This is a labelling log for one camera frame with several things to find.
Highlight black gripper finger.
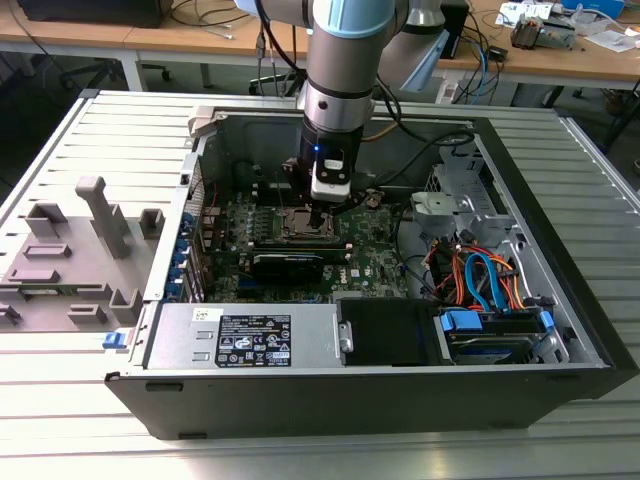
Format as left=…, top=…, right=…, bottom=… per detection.
left=281, top=156, right=327, bottom=233
left=317, top=197, right=359, bottom=232

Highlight CPU socket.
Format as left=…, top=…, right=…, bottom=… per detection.
left=279, top=205, right=339, bottom=240

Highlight green RAM stick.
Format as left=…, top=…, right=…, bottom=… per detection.
left=251, top=243, right=352, bottom=265

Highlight black graphics card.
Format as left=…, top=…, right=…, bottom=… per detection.
left=248, top=252, right=327, bottom=288

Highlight green motherboard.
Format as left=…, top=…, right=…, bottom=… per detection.
left=197, top=184, right=434, bottom=306

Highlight beige case latch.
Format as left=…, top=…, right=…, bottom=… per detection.
left=187, top=105, right=227, bottom=140

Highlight silver metal drive cage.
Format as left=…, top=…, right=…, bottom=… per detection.
left=408, top=138, right=532, bottom=281

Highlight black plastic shroud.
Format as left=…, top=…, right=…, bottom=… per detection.
left=336, top=297, right=442, bottom=367

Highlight pale blue teach pendant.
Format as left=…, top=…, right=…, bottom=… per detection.
left=402, top=27, right=451, bottom=94

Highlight tall black desktop box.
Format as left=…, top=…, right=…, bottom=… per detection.
left=441, top=0, right=471, bottom=61

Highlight black office chair base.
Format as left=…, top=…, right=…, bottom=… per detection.
left=58, top=53, right=172, bottom=95

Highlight black PC case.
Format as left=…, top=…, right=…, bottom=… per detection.
left=103, top=102, right=640, bottom=442

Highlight silver power supply unit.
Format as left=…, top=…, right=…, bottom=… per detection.
left=143, top=301, right=347, bottom=372

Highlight hard disk in blue carrier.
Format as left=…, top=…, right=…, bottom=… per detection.
left=433, top=305, right=558, bottom=367

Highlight grey electronic device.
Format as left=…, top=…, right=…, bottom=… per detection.
left=509, top=13, right=582, bottom=51

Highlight white paper leaflet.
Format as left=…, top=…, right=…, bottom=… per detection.
left=496, top=1, right=556, bottom=27

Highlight wooden desk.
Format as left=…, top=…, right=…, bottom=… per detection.
left=0, top=0, right=309, bottom=92
left=439, top=0, right=640, bottom=109

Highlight grey parts rack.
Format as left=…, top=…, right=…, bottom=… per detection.
left=0, top=174, right=167, bottom=335

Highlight black equipment box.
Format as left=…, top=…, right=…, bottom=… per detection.
left=18, top=0, right=174, bottom=30

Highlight white paper sheets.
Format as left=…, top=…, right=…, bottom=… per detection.
left=582, top=27, right=640, bottom=54

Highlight blue box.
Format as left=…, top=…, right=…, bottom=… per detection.
left=559, top=0, right=626, bottom=14

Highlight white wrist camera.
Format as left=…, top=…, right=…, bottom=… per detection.
left=309, top=157, right=352, bottom=204

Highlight black sleeved wire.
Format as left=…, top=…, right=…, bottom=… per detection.
left=393, top=207, right=439, bottom=304

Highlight black camera cable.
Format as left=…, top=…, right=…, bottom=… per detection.
left=355, top=72, right=476, bottom=192

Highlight orange power wire bundle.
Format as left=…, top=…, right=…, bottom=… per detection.
left=432, top=242, right=470, bottom=304

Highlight blue data wire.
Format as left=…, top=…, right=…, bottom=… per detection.
left=463, top=251, right=507, bottom=315

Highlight blue network cable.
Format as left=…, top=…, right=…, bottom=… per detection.
left=477, top=42, right=497, bottom=94

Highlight orange data wire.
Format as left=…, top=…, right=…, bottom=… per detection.
left=487, top=252, right=529, bottom=312

